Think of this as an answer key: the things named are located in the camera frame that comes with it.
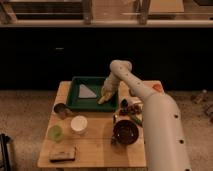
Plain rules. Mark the green plastic cup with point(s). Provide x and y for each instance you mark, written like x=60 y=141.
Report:
x=55 y=133

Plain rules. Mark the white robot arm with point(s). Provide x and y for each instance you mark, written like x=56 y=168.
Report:
x=165 y=144

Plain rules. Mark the green plastic tray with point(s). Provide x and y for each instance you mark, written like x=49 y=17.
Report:
x=89 y=104

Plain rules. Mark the green cucumber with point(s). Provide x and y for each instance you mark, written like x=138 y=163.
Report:
x=136 y=120

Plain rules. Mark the bunch of dark grapes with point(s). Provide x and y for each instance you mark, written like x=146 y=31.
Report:
x=131 y=110

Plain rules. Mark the dark eggplant piece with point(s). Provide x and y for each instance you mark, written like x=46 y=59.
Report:
x=124 y=103

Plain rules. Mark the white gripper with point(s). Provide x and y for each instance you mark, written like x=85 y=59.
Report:
x=110 y=85

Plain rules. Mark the yellow banana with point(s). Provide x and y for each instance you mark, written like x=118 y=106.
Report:
x=103 y=99

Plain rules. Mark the dark purple bowl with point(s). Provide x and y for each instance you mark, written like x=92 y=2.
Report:
x=125 y=132

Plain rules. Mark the small metal cup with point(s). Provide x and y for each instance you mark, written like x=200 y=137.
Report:
x=61 y=110

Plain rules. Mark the orange tomato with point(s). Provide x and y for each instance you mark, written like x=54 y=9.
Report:
x=158 y=87

